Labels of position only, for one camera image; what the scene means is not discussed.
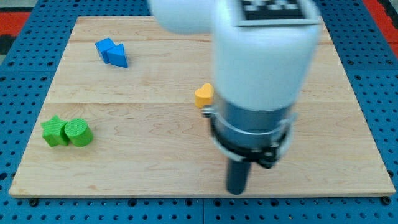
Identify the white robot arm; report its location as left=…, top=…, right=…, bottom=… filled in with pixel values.
left=148, top=0, right=322, bottom=168

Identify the green star block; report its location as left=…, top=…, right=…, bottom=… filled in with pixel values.
left=40, top=115, right=70, bottom=147

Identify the yellow heart block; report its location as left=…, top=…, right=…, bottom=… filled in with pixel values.
left=194, top=83, right=214, bottom=108

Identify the wooden board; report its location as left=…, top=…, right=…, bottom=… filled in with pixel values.
left=9, top=17, right=396, bottom=198

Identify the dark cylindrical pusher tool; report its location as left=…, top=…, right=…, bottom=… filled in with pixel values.
left=226, top=159, right=251, bottom=195

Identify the blue triangle block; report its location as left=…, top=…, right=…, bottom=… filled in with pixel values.
left=106, top=44, right=128, bottom=68

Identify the blue cube block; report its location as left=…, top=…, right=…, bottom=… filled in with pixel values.
left=95, top=38, right=116, bottom=64

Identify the green cylinder block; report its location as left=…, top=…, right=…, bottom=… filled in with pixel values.
left=65, top=118, right=93, bottom=147

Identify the blue perforated base mat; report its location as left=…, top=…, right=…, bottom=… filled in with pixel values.
left=1, top=0, right=397, bottom=223

